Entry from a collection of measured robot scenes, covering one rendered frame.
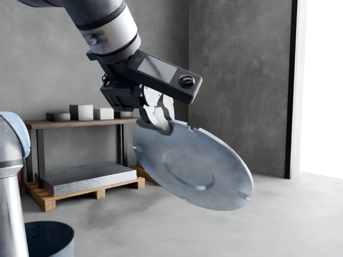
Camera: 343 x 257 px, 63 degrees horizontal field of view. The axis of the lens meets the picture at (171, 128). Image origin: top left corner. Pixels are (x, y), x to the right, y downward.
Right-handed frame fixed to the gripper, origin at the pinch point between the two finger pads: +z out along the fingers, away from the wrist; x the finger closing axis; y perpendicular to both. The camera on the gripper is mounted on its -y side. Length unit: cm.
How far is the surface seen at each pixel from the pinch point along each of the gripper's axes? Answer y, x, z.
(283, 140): 15, -229, 302
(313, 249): -29, -51, 199
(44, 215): 203, -14, 163
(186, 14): 199, -430, 194
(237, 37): 93, -363, 212
